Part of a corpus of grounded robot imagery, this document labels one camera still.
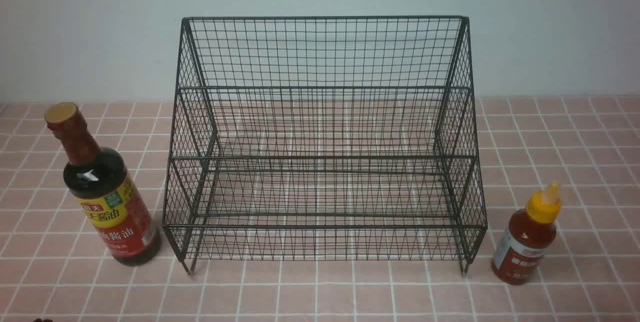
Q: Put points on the dark soy sauce bottle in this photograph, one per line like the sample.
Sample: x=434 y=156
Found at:
x=101 y=183

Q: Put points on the red sauce bottle yellow cap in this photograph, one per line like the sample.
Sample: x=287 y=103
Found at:
x=529 y=233

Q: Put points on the black wire mesh shelf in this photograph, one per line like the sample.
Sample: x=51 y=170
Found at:
x=324 y=138

